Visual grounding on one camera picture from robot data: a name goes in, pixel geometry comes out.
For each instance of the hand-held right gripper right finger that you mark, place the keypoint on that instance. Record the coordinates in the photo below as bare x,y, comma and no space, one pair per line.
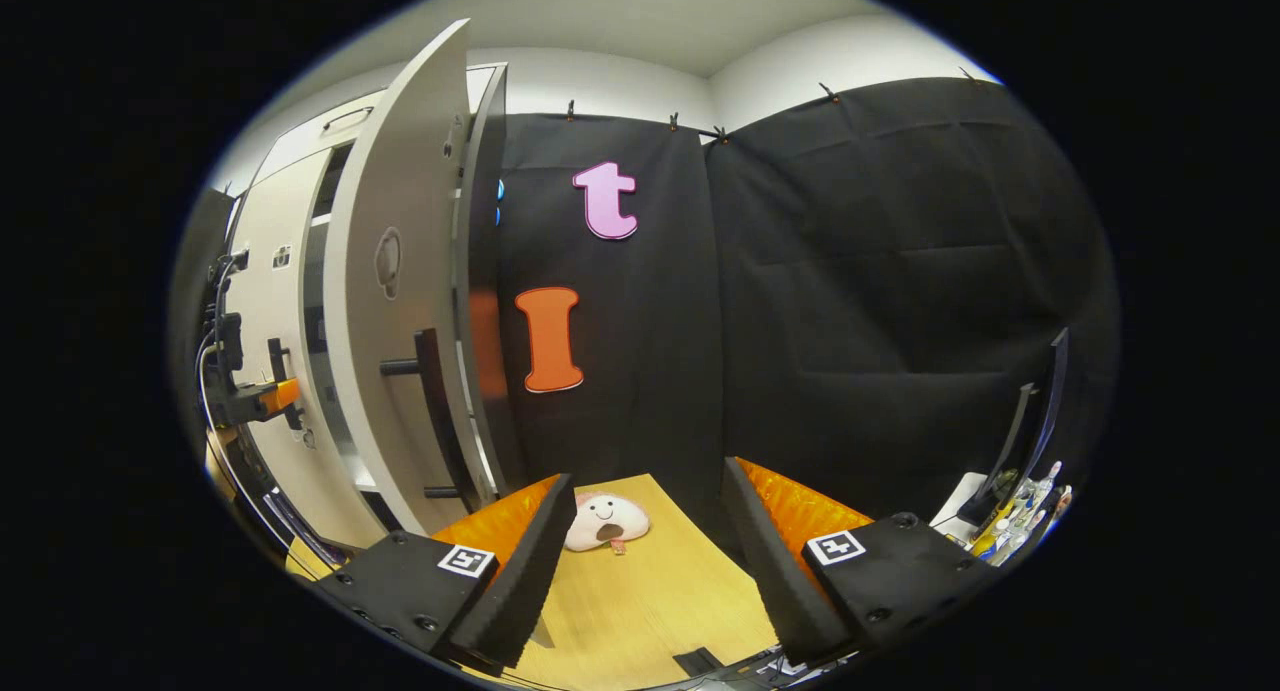
780,571

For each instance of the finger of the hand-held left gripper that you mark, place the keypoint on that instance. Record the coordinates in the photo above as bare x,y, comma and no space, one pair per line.
282,395

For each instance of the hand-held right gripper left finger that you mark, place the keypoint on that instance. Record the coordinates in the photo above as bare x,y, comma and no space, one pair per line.
515,571

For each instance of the beige shoe cabinet door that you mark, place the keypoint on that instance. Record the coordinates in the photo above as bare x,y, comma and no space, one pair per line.
270,301
400,171

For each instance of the beige double-door shoe cabinet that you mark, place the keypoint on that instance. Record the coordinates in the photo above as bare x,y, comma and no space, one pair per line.
488,221

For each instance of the beige cabinet drawer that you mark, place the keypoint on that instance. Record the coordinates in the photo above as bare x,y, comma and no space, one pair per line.
300,141

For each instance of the pink smiling plush toy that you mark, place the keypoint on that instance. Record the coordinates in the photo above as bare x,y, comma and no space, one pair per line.
605,521

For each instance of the cluster of small bottles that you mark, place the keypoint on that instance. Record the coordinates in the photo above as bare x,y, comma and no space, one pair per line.
1025,516

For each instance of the black backdrop cloth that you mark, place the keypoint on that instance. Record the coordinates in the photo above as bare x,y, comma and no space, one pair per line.
850,271

